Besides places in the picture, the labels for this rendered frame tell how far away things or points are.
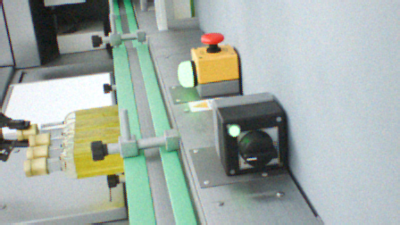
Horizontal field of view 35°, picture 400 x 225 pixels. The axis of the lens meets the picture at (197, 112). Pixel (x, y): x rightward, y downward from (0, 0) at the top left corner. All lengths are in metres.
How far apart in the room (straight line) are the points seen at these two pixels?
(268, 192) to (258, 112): 0.10
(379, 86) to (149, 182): 0.44
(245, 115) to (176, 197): 0.14
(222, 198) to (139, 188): 0.13
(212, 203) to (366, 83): 0.30
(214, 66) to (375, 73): 0.57
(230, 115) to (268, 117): 0.05
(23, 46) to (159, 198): 1.63
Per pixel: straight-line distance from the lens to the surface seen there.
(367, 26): 0.53
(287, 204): 0.77
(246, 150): 0.79
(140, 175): 0.90
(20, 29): 2.40
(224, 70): 1.08
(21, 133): 1.44
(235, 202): 0.78
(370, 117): 0.55
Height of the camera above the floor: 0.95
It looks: 6 degrees down
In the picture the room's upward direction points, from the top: 98 degrees counter-clockwise
